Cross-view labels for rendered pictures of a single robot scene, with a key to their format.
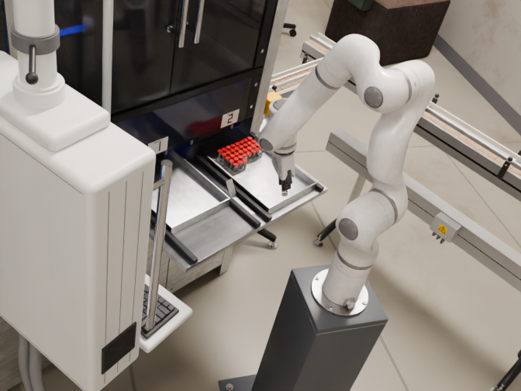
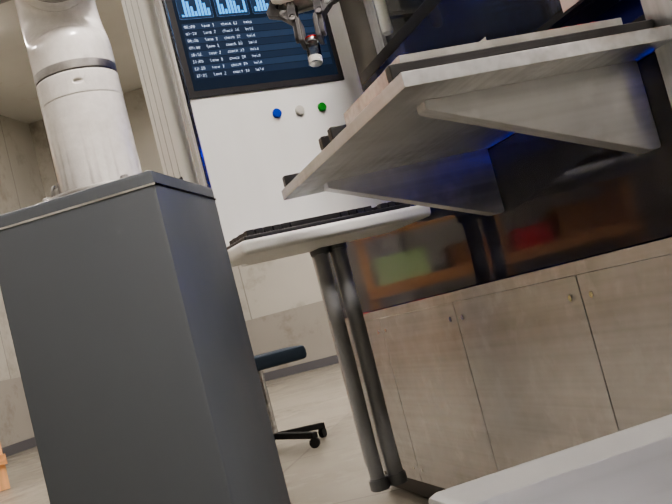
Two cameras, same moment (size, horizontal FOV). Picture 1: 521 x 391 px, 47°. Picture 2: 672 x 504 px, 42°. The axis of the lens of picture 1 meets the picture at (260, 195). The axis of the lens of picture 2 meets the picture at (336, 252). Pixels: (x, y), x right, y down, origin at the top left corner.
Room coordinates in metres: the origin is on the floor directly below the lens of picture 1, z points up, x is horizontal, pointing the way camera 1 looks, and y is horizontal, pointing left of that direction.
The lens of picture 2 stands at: (2.31, -1.18, 0.61)
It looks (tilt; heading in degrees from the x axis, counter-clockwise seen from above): 4 degrees up; 127
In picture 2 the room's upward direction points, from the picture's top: 15 degrees counter-clockwise
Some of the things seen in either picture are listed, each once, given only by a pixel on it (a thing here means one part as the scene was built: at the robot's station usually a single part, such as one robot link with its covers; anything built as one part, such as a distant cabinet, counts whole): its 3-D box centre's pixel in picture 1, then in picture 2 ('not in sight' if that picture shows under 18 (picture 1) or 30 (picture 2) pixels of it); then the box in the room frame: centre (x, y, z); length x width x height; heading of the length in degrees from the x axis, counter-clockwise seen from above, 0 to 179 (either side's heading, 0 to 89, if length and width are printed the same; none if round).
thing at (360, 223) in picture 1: (360, 231); (60, 14); (1.27, -0.31, 1.16); 0.19 x 0.12 x 0.24; 143
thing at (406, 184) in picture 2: not in sight; (415, 198); (1.44, 0.30, 0.80); 0.34 x 0.03 x 0.13; 54
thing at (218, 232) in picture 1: (219, 187); (462, 124); (1.65, 0.16, 0.87); 0.70 x 0.48 x 0.02; 144
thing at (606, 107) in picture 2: not in sight; (542, 127); (1.84, 0.00, 0.80); 0.34 x 0.03 x 0.13; 54
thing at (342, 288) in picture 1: (347, 274); (92, 141); (1.30, -0.32, 0.95); 0.19 x 0.19 x 0.18
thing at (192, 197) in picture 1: (170, 188); not in sight; (1.55, 0.31, 0.90); 0.34 x 0.26 x 0.04; 54
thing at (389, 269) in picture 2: not in sight; (423, 244); (1.19, 0.70, 0.73); 1.98 x 0.01 x 0.25; 144
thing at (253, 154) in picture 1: (246, 158); not in sight; (1.81, 0.09, 0.90); 0.18 x 0.02 x 0.05; 143
